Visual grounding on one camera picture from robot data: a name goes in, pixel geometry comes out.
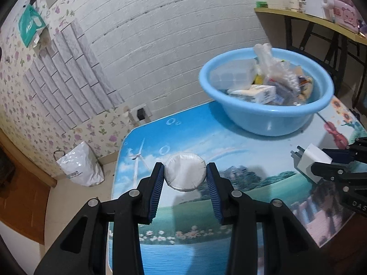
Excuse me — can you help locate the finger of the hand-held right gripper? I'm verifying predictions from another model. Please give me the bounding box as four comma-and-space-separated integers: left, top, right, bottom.
321, 137, 367, 164
311, 162, 367, 186

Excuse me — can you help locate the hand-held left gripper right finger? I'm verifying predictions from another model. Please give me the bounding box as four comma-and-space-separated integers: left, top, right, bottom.
206, 162, 327, 275

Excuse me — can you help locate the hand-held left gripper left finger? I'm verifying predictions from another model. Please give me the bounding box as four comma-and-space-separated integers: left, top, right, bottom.
34, 162, 165, 275

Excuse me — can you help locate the white usb charger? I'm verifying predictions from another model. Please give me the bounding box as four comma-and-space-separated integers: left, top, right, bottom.
291, 145, 333, 184

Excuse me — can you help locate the white round tin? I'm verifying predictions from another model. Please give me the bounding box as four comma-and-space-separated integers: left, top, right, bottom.
164, 152, 206, 192

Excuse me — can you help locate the blue plastic basin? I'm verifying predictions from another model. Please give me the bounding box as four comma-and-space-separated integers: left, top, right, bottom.
198, 47, 335, 136

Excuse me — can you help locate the yellow white tissue pack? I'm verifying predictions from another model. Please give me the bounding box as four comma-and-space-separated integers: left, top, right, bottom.
229, 84, 277, 104

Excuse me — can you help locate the clear plastic packet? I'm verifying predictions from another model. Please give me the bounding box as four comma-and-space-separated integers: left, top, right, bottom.
254, 43, 287, 76

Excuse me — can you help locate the clear lidded plastic box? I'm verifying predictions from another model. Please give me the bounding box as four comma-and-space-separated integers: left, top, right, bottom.
209, 58, 258, 91

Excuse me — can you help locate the landscape printed desktop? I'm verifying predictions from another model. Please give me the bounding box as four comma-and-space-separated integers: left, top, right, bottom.
106, 97, 367, 275

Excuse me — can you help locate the white plastic bag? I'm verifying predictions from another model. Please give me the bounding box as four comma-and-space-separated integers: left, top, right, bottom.
54, 141, 105, 187

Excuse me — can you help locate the wooden door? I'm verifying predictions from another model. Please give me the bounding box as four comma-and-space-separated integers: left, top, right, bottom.
0, 132, 58, 245

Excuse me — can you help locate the wooden side table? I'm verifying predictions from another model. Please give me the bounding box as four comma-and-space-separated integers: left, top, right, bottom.
255, 7, 367, 106

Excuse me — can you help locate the pink box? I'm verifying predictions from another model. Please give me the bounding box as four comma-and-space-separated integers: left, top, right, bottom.
330, 0, 363, 35

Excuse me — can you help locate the green hanging tissue pack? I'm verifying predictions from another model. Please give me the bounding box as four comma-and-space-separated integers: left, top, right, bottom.
19, 4, 48, 48

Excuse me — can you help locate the white wall socket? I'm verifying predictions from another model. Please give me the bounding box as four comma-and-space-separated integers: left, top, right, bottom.
130, 103, 151, 127

